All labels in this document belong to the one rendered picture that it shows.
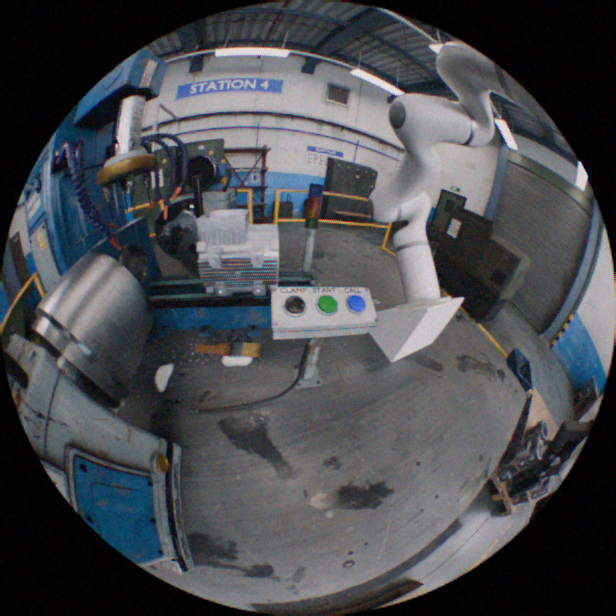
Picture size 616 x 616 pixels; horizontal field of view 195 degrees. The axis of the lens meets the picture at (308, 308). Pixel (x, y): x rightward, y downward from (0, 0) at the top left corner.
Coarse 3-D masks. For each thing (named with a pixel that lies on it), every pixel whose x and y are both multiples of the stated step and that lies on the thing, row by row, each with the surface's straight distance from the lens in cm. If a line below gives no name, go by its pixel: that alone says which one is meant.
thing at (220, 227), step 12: (204, 216) 52; (216, 216) 55; (228, 216) 50; (240, 216) 44; (204, 228) 47; (216, 228) 46; (228, 228) 45; (240, 228) 45; (204, 240) 48; (216, 240) 47; (228, 240) 46; (240, 240) 45
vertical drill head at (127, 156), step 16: (144, 80) 69; (144, 96) 67; (128, 112) 63; (128, 128) 62; (112, 144) 63; (128, 144) 60; (112, 160) 59; (128, 160) 55; (144, 160) 56; (112, 176) 56; (128, 176) 56; (144, 176) 62
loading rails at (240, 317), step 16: (288, 272) 63; (304, 272) 63; (160, 288) 73; (176, 288) 70; (192, 288) 67; (160, 304) 63; (176, 304) 60; (192, 304) 57; (208, 304) 55; (224, 304) 54; (240, 304) 53; (256, 304) 52; (160, 320) 68; (176, 320) 65; (192, 320) 62; (208, 320) 60; (224, 320) 58; (240, 320) 57; (256, 320) 57; (160, 336) 69; (208, 336) 61
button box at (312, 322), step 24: (288, 288) 28; (312, 288) 29; (336, 288) 30; (360, 288) 32; (288, 312) 26; (312, 312) 26; (336, 312) 27; (360, 312) 29; (288, 336) 28; (312, 336) 30
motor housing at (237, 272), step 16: (256, 224) 51; (272, 224) 51; (256, 240) 46; (224, 256) 44; (240, 256) 43; (272, 256) 44; (208, 272) 46; (224, 272) 45; (240, 272) 45; (256, 272) 45; (272, 272) 44; (240, 288) 48
